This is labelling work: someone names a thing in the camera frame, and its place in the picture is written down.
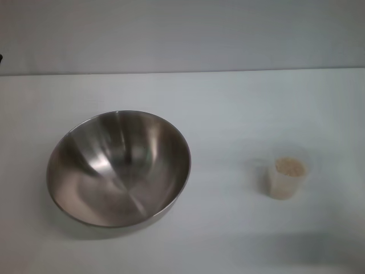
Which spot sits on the stainless steel mixing bowl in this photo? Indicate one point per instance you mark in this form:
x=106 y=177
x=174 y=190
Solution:
x=119 y=182

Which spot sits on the uncooked white rice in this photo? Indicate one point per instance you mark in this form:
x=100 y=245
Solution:
x=289 y=167

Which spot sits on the translucent plastic measuring cup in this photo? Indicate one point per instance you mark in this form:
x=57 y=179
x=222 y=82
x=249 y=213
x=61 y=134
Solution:
x=285 y=188

